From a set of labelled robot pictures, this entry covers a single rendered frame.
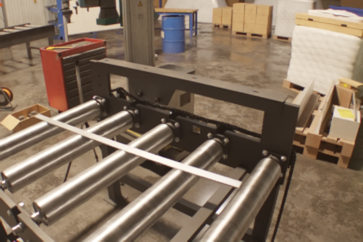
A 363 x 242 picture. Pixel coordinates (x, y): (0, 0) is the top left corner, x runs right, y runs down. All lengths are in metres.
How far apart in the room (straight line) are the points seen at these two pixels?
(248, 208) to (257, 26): 8.75
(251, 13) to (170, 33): 3.57
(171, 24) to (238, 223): 6.14
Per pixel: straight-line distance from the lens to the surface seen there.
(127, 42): 2.65
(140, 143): 1.39
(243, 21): 9.71
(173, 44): 6.94
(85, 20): 5.97
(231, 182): 1.13
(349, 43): 4.34
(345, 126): 2.99
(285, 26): 9.52
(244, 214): 1.03
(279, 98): 1.29
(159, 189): 1.10
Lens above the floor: 1.62
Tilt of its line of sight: 24 degrees down
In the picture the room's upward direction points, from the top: 1 degrees counter-clockwise
